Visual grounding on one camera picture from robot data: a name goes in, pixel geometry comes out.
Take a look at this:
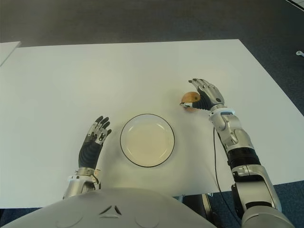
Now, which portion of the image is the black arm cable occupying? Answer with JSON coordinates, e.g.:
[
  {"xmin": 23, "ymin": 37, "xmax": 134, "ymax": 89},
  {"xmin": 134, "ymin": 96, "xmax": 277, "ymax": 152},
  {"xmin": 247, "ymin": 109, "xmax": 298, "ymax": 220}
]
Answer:
[{"xmin": 212, "ymin": 125, "xmax": 241, "ymax": 223}]

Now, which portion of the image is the white plate with black rim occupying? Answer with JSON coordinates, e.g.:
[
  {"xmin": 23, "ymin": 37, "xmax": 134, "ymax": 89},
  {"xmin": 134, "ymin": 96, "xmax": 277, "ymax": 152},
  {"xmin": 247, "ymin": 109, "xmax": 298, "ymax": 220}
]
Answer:
[{"xmin": 120, "ymin": 114, "xmax": 176, "ymax": 167}]

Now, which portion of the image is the white side table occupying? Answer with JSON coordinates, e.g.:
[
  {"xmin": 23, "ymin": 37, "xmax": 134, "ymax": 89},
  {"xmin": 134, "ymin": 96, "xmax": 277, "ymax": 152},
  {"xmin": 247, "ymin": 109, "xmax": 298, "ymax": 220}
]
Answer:
[{"xmin": 0, "ymin": 41, "xmax": 21, "ymax": 67}]

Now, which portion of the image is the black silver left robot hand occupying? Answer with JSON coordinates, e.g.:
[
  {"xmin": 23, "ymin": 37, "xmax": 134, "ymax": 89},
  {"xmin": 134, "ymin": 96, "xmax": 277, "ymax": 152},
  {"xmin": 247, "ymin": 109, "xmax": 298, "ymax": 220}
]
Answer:
[{"xmin": 78, "ymin": 115, "xmax": 112, "ymax": 168}]

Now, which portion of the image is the yellow-red apple with sticker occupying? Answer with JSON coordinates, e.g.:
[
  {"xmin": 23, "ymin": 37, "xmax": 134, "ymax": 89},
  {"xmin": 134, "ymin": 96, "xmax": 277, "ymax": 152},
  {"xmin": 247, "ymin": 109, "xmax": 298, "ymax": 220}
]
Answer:
[{"xmin": 181, "ymin": 91, "xmax": 201, "ymax": 112}]

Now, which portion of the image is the grey robot torso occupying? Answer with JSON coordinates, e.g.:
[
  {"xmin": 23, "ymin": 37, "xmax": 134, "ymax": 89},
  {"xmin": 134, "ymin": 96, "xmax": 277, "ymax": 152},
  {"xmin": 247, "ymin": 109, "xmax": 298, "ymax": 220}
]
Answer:
[{"xmin": 0, "ymin": 187, "xmax": 245, "ymax": 228}]

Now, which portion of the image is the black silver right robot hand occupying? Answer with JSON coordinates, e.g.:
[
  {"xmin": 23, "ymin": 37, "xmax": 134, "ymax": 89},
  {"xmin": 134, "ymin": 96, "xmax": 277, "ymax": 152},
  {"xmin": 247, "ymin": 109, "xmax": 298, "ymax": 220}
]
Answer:
[{"xmin": 180, "ymin": 77, "xmax": 225, "ymax": 112}]

